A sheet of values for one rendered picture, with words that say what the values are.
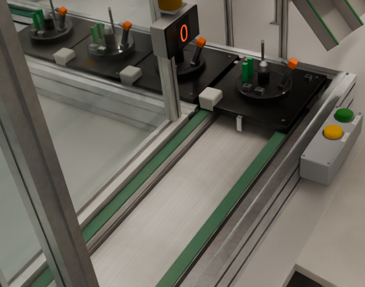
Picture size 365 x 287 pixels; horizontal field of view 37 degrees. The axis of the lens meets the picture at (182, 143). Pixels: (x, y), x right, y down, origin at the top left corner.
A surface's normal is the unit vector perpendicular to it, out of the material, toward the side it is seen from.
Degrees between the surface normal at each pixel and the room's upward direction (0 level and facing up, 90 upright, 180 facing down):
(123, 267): 0
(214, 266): 0
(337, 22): 45
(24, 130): 90
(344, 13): 90
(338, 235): 0
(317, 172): 90
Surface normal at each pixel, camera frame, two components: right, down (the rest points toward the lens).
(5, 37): 0.84, 0.28
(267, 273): -0.10, -0.77
